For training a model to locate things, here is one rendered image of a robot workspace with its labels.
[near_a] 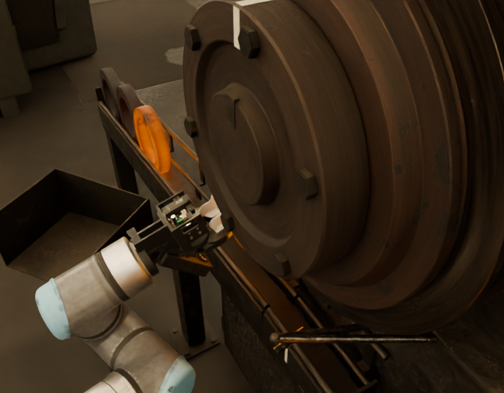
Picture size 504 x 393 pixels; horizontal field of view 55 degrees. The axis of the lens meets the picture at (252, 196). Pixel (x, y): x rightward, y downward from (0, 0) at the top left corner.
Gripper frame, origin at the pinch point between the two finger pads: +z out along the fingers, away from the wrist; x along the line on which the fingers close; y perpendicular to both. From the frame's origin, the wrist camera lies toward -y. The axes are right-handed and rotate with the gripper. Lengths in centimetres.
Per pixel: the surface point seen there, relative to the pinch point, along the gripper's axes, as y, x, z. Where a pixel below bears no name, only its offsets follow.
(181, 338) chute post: -78, 37, -28
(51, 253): -15, 33, -38
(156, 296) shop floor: -79, 58, -29
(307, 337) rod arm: 7.4, -30.4, -7.1
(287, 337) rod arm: 8.4, -29.4, -9.2
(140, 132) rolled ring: -15, 58, -6
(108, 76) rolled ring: -10, 85, -4
